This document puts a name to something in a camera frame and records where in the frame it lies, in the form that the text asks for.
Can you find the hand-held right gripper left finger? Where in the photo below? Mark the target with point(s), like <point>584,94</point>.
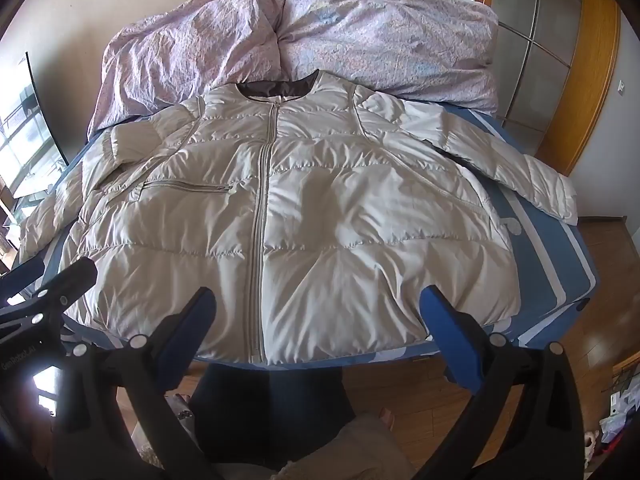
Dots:
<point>192,330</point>

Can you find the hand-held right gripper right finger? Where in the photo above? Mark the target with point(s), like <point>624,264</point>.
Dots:
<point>445,330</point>

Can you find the person's dark pants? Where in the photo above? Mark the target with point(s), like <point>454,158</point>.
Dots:
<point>270,405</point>

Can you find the wooden frosted-glass wardrobe door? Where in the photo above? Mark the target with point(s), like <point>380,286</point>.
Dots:
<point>545,50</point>

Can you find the blue white striped bed sheet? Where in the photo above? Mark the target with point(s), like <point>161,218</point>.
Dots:
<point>540,260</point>

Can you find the lilac floral duvet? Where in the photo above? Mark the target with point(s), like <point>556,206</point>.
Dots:
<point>350,35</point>

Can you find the window with dark frame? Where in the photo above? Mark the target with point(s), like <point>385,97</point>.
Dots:
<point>30,150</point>

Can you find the beige fuzzy fabric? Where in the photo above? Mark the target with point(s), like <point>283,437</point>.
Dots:
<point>350,447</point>

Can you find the clutter of small items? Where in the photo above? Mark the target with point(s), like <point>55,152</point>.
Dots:
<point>620,410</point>

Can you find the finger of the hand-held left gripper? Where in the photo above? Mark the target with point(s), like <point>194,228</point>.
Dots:
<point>20,274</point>
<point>67,280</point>

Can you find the beige puffer jacket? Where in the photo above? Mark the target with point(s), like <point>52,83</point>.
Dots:
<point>325,210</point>

